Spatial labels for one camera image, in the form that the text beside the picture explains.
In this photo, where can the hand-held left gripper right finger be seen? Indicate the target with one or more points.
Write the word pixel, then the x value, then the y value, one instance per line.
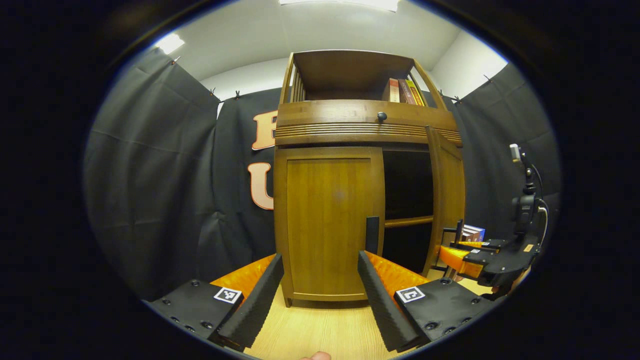
pixel 380 305

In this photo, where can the long ceiling light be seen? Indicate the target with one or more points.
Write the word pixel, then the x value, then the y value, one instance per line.
pixel 345 4

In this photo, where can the tan and red book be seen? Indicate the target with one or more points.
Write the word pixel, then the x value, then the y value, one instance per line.
pixel 392 91

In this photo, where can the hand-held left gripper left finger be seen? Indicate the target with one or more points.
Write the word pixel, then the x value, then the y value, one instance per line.
pixel 257 305

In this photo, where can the black backdrop cloth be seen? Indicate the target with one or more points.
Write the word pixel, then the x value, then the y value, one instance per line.
pixel 160 190

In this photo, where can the wooden double-door shoe cabinet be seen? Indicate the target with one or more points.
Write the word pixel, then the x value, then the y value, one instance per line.
pixel 360 130

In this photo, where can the wooden inner shelf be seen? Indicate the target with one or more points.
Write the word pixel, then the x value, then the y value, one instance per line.
pixel 407 221

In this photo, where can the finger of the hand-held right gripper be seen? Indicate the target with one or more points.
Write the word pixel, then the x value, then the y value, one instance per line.
pixel 455 257
pixel 480 244

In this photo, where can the wooden shoe cabinet door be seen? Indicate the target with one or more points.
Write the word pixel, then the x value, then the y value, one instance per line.
pixel 446 190
pixel 325 220

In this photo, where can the black round drawer knob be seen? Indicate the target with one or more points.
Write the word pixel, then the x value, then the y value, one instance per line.
pixel 382 117

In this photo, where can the rectangular ceiling light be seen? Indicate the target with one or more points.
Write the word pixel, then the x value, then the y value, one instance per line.
pixel 170 43

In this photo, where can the red-brown book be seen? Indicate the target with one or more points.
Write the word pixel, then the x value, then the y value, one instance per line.
pixel 466 234

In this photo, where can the blue book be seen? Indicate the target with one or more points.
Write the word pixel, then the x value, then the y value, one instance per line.
pixel 477 232

